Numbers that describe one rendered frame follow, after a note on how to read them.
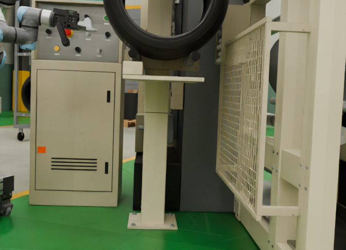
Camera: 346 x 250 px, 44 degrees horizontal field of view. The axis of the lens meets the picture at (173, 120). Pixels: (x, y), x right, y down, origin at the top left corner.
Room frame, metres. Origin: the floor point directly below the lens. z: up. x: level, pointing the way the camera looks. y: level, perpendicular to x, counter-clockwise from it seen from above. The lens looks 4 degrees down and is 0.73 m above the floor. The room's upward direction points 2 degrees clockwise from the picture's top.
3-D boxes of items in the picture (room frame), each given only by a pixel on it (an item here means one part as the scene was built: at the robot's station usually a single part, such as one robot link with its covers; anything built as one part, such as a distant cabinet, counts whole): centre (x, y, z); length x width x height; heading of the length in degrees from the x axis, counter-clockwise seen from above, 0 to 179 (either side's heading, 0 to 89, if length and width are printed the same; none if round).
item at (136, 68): (2.09, 0.20, 0.84); 0.36 x 0.09 x 0.06; 3
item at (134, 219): (2.35, 0.09, 0.01); 0.27 x 0.27 x 0.02; 3
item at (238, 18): (2.34, -0.31, 1.05); 0.20 x 0.15 x 0.30; 3
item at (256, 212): (1.89, -0.28, 0.65); 0.90 x 0.02 x 0.70; 3
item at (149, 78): (2.10, 0.06, 0.80); 0.37 x 0.36 x 0.02; 93
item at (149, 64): (2.28, 0.07, 0.90); 0.40 x 0.03 x 0.10; 93
